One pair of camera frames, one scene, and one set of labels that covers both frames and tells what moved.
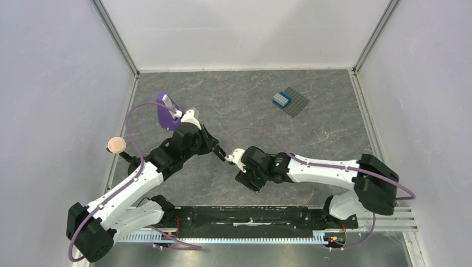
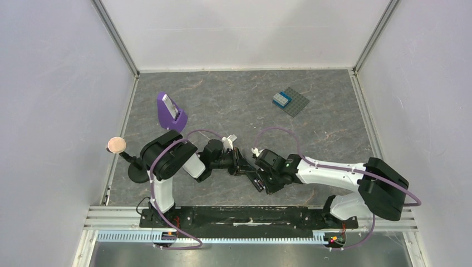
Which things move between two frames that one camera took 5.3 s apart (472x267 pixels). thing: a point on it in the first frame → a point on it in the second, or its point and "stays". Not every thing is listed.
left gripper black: [210, 143] → [239, 163]
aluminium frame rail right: [378, 182] stays
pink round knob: [116, 144] stays
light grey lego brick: [280, 99] stays
